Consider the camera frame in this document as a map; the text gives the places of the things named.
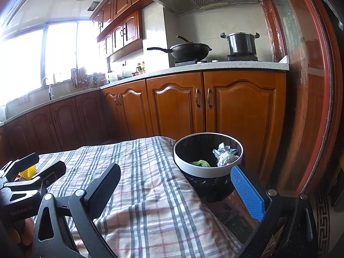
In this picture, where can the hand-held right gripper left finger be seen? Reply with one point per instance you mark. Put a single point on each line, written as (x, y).
(104, 185)

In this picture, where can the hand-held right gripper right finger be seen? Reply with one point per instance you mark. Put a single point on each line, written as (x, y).
(247, 193)

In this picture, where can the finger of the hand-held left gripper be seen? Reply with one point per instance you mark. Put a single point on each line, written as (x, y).
(27, 160)
(53, 170)

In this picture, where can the yellow foam net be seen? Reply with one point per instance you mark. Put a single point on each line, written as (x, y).
(30, 172)

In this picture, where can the red snack wrapper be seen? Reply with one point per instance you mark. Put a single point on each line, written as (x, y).
(18, 178)

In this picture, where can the white tissue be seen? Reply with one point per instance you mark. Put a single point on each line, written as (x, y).
(224, 158)

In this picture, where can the white round trash bin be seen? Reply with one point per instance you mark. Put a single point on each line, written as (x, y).
(201, 170)

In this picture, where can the lime green bag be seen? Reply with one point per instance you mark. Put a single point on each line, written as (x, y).
(200, 163)

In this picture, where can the person's left hand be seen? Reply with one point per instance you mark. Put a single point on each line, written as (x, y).
(24, 232)

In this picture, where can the plaid cloth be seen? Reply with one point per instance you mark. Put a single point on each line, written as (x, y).
(150, 193)

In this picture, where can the steel kitchen faucet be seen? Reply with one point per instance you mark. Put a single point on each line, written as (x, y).
(50, 91)

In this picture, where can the patterned floor rug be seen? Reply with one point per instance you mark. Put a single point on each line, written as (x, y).
(322, 220)

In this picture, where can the row of wooden base cabinets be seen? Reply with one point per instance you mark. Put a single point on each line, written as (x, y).
(242, 113)

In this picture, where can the knife block with knives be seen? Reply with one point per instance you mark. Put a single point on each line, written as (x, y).
(78, 78)

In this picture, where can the white and green container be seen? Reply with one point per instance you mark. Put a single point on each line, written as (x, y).
(112, 77)

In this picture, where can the kitchen window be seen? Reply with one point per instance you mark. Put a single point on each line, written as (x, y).
(59, 53)

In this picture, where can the red framed glass sliding door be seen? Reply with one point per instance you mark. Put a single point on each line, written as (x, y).
(295, 86)

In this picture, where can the cluster of condiment bottles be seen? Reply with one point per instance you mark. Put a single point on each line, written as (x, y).
(139, 70)

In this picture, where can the black gas stove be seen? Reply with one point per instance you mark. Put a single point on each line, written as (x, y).
(188, 63)

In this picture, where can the steel cooking pot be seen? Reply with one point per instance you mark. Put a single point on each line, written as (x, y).
(240, 44)

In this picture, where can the black wok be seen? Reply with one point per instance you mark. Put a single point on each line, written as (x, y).
(188, 49)

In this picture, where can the wooden upper cabinets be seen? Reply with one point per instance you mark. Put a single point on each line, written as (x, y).
(129, 29)

